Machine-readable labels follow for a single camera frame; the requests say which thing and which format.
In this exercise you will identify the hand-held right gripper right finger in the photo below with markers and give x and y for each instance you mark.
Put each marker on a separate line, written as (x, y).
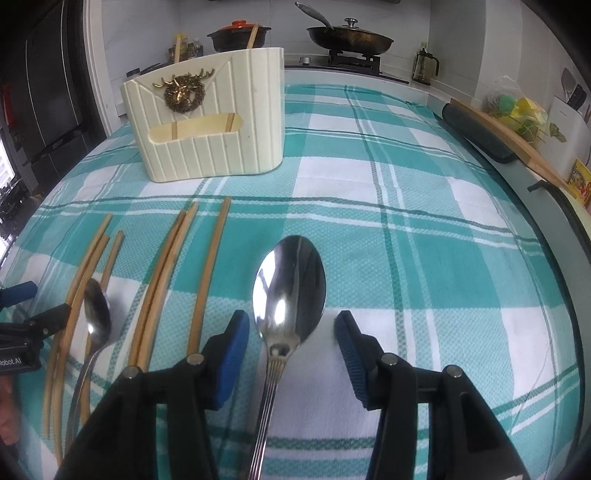
(351, 350)

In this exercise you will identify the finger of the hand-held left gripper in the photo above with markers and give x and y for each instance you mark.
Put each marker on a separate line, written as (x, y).
(23, 291)
(51, 319)

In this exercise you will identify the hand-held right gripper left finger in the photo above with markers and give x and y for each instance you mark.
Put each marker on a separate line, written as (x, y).
(235, 350)

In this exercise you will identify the small steel spoon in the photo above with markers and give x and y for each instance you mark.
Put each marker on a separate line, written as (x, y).
(97, 314)

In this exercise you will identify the large steel spoon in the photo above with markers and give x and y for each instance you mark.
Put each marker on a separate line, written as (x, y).
(291, 286)

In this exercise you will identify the cream utensil holder deer emblem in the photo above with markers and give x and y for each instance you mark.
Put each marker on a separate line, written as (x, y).
(207, 157)

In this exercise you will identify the hanging black kitchen utensils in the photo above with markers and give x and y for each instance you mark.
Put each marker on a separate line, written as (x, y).
(576, 94)

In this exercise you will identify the person's left hand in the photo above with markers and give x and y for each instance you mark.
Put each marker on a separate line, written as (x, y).
(5, 406)

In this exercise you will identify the window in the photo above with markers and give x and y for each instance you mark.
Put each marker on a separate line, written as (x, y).
(5, 175)

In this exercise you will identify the teal plaid tablecloth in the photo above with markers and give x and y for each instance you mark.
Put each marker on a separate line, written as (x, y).
(415, 230)

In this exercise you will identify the black refrigerator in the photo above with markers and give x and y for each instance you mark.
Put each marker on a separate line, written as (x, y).
(51, 69)

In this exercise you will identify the wooden cutting board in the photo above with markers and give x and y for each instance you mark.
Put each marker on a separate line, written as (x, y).
(531, 152)

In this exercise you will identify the yellow printed packet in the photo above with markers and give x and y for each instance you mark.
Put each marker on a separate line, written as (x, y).
(582, 180)

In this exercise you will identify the black gas stove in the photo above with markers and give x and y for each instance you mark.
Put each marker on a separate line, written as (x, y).
(318, 62)

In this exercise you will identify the plastic bag with sponges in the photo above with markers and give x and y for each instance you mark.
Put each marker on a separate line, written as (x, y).
(512, 108)

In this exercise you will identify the glass french press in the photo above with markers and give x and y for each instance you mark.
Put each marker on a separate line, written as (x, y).
(425, 67)

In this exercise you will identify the white printed box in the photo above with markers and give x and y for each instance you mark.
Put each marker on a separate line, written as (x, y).
(568, 147)

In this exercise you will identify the black frying pan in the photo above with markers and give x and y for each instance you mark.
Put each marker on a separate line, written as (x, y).
(360, 44)

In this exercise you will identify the black clay pot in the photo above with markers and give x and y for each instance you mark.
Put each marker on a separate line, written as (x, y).
(226, 41)

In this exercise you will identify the red pot lid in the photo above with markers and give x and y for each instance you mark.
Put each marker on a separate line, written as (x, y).
(236, 24)

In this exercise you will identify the glass pan lid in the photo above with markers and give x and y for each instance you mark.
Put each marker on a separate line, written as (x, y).
(352, 23)

